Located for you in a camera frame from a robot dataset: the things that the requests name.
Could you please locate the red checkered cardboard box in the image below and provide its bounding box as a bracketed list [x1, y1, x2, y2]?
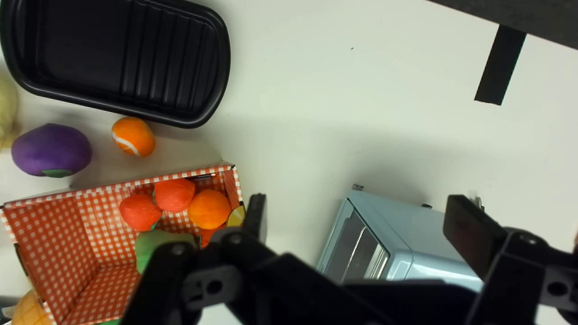
[0, 163, 248, 325]

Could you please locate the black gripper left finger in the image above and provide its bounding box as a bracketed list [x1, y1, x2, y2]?
[123, 191, 286, 325]

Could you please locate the orange toy food piece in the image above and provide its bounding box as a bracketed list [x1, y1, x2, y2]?
[9, 289, 53, 325]

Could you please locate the orange plush ball white patch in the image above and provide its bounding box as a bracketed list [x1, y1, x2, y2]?
[110, 116, 157, 159]

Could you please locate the light blue toaster oven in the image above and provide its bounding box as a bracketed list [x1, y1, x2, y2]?
[314, 188, 486, 294]

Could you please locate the purple plush fruit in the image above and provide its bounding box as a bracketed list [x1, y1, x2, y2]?
[9, 123, 94, 179]

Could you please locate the yellow banana plushy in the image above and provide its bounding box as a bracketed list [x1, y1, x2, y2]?
[0, 74, 20, 150]

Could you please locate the black ribbed grill tray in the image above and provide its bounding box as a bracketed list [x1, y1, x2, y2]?
[0, 0, 233, 130]

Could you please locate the green pear plushy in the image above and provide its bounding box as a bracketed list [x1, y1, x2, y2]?
[134, 229, 197, 276]

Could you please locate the black tape strip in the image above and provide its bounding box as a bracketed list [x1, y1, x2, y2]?
[473, 23, 529, 107]

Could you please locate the red-orange plush ball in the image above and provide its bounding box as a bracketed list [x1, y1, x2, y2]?
[118, 190, 163, 233]
[152, 177, 197, 213]

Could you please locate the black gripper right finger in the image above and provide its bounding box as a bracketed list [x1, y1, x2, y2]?
[443, 193, 578, 325]

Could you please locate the red plush fruit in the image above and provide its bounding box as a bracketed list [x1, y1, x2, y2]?
[197, 224, 221, 249]

